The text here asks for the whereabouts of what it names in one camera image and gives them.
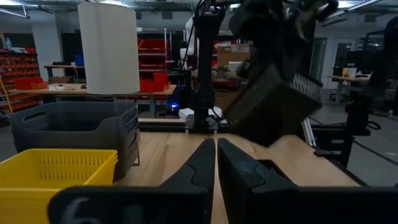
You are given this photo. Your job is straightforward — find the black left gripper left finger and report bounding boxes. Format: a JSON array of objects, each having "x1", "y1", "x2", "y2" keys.
[{"x1": 47, "y1": 138, "x2": 216, "y2": 224}]

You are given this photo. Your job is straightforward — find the brown cardboard box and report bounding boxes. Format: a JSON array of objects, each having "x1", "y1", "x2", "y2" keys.
[{"x1": 215, "y1": 43, "x2": 251, "y2": 68}]

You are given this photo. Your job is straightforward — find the black perforated plastic basket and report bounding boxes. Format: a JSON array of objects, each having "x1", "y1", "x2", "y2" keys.
[
  {"x1": 255, "y1": 159, "x2": 293, "y2": 188},
  {"x1": 223, "y1": 61, "x2": 325, "y2": 147}
]

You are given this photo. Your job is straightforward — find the red stacked bins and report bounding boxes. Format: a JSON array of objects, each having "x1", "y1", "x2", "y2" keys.
[{"x1": 137, "y1": 38, "x2": 172, "y2": 94}]

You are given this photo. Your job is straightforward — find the gray plastic basket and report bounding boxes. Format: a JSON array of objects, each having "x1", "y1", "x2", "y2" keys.
[
  {"x1": 9, "y1": 123, "x2": 141, "y2": 147},
  {"x1": 11, "y1": 129, "x2": 141, "y2": 182},
  {"x1": 7, "y1": 100, "x2": 140, "y2": 133}
]

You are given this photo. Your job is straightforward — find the long wooden workbench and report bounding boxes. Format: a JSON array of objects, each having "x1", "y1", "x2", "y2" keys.
[{"x1": 11, "y1": 82, "x2": 177, "y2": 118}]

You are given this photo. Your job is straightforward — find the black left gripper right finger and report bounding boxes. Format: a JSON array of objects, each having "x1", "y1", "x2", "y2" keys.
[{"x1": 217, "y1": 138, "x2": 398, "y2": 224}]

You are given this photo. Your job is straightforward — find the red bin storage rack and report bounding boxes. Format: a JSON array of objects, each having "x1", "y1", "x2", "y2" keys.
[{"x1": 0, "y1": 45, "x2": 42, "y2": 113}]

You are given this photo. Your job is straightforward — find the yellow plastic basket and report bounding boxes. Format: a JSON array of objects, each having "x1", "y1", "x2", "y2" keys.
[{"x1": 0, "y1": 148, "x2": 119, "y2": 224}]

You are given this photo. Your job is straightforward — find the white shade lamp wooden base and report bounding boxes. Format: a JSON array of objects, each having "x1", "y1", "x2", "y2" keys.
[{"x1": 77, "y1": 1, "x2": 141, "y2": 96}]

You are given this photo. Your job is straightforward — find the white flat box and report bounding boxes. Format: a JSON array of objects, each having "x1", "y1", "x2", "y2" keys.
[{"x1": 178, "y1": 106, "x2": 224, "y2": 121}]

